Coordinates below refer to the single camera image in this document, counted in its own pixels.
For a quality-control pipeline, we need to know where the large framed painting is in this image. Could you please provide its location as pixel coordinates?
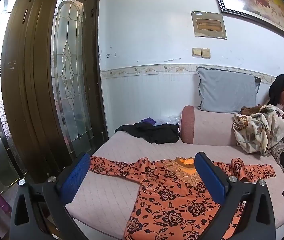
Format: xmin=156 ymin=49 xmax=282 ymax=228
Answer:
xmin=208 ymin=0 xmax=284 ymax=50

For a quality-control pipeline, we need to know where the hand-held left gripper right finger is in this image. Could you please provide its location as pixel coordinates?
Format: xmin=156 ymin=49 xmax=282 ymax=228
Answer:
xmin=194 ymin=151 xmax=276 ymax=240

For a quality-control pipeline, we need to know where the brown patterned cloth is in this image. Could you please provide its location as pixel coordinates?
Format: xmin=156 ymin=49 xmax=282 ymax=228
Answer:
xmin=240 ymin=105 xmax=263 ymax=117

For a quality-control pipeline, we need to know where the small framed picture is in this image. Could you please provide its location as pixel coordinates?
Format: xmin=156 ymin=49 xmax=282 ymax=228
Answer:
xmin=191 ymin=11 xmax=227 ymax=40

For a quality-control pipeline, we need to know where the clear plastic bag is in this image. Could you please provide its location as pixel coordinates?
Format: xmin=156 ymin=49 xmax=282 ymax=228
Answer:
xmin=154 ymin=115 xmax=181 ymax=127

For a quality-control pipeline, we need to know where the pink quilted mattress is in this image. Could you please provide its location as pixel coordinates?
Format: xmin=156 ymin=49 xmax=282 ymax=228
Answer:
xmin=64 ymin=84 xmax=284 ymax=240

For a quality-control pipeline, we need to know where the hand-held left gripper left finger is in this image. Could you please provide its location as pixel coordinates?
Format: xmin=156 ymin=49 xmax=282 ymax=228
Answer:
xmin=9 ymin=152 xmax=92 ymax=240

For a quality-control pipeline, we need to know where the grey pillow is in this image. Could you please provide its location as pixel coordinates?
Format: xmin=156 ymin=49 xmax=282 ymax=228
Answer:
xmin=196 ymin=66 xmax=262 ymax=114

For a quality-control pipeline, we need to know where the black cloth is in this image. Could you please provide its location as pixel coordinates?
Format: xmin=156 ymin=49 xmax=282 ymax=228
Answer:
xmin=269 ymin=74 xmax=284 ymax=105

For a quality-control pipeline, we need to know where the black garment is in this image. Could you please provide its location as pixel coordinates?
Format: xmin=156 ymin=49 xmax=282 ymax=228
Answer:
xmin=114 ymin=123 xmax=180 ymax=145

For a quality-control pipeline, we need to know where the cream floral blanket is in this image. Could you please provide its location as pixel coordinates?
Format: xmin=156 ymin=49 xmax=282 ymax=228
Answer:
xmin=233 ymin=104 xmax=284 ymax=156

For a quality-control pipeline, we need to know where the orange black floral dress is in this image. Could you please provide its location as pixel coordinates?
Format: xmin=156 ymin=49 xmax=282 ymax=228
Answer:
xmin=89 ymin=156 xmax=276 ymax=240

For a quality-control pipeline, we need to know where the brown wooden glass door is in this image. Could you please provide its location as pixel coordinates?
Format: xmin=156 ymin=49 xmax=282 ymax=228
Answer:
xmin=1 ymin=0 xmax=109 ymax=179

